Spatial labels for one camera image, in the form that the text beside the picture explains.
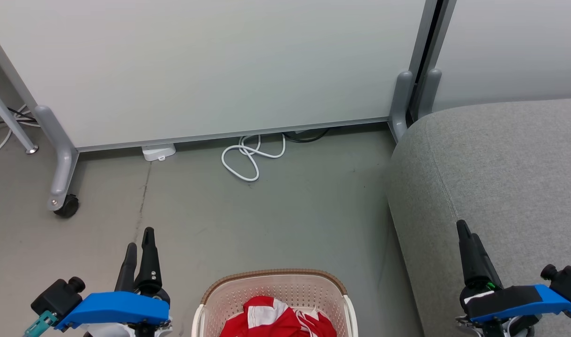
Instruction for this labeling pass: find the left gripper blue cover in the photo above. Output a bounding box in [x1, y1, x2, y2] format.
[56, 227, 173, 337]

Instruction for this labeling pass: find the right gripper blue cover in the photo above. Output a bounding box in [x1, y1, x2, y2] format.
[456, 220, 571, 337]

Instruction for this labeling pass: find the red white striped garment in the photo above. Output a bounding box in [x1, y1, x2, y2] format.
[219, 295, 338, 337]

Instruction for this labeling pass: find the grey fabric sofa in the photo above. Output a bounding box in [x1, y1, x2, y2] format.
[386, 97, 571, 337]

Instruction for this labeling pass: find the black caster wheel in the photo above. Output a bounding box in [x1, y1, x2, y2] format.
[54, 194, 79, 219]

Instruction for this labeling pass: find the white power adapter box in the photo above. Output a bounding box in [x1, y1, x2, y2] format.
[141, 144, 177, 162]

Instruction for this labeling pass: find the grey partition foot with caster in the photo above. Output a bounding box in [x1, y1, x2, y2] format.
[34, 105, 80, 212]

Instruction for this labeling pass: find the beige plastic laundry basket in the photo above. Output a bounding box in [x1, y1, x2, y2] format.
[192, 269, 359, 337]

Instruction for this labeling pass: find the grey metal table leg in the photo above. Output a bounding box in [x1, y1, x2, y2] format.
[0, 77, 39, 154]

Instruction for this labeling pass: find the wide white partition panel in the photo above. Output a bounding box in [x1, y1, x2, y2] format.
[0, 0, 438, 153]

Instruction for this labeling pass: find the narrow white partition panel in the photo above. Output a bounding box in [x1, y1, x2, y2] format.
[425, 0, 571, 114]

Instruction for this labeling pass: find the white coiled floor cable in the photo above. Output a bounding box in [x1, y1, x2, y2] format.
[221, 134, 287, 183]

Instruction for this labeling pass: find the black cable bundle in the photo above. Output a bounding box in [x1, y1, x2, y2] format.
[0, 105, 38, 128]

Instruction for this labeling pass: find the black floor cable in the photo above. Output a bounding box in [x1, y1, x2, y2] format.
[282, 128, 331, 143]

